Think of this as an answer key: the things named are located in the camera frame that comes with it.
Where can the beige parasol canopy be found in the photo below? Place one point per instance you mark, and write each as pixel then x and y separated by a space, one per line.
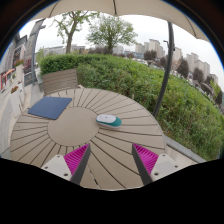
pixel 83 6

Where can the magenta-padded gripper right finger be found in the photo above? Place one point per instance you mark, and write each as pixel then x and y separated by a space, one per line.
pixel 146 159

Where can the dark tall sign pillar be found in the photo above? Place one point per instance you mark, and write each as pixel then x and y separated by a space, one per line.
pixel 31 50

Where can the white planter with red flowers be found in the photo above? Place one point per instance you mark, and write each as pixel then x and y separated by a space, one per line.
pixel 19 71

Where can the dark curved parasol pole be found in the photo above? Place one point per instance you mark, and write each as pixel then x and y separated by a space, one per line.
pixel 169 60

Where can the blue rectangular mouse pad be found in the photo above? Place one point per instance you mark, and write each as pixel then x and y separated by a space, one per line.
pixel 50 107

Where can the white planter with orange flowers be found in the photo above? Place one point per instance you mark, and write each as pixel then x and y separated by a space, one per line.
pixel 16 100

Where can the white and teal computer mouse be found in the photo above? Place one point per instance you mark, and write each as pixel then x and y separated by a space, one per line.
pixel 108 120

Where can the round-crowned tree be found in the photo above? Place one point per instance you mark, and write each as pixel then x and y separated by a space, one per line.
pixel 111 31

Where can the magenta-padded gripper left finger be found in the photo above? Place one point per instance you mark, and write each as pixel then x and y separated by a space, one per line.
pixel 76 159

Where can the brown slatted garden chair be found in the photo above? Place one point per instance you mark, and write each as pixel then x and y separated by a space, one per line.
pixel 60 81

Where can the thin-crowned tree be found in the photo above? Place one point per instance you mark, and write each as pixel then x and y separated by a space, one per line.
pixel 69 40

